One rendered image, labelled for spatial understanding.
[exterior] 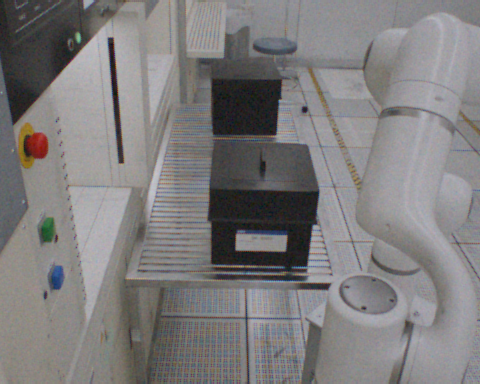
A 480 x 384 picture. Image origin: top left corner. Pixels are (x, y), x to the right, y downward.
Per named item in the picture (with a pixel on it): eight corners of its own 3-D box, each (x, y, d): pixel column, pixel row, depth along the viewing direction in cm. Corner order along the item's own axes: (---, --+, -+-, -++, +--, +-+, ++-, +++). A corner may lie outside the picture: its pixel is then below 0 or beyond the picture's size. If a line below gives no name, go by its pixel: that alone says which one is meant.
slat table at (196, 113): (314, 447, 180) (345, 282, 141) (143, 445, 179) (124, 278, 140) (283, 233, 292) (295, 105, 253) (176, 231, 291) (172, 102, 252)
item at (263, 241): (210, 265, 146) (210, 214, 137) (214, 211, 170) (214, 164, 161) (308, 267, 147) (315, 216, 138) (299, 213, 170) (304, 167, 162)
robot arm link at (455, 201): (376, 238, 128) (393, 151, 116) (453, 258, 122) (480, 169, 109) (365, 266, 118) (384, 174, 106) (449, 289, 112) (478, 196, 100)
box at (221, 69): (278, 136, 222) (282, 79, 209) (211, 136, 220) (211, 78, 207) (269, 110, 247) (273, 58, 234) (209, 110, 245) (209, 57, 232)
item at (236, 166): (318, 225, 138) (324, 182, 131) (207, 222, 138) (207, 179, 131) (306, 171, 163) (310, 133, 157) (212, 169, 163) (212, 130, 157)
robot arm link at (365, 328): (399, 365, 62) (326, 341, 66) (423, 282, 56) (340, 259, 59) (386, 420, 56) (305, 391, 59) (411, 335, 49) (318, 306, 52)
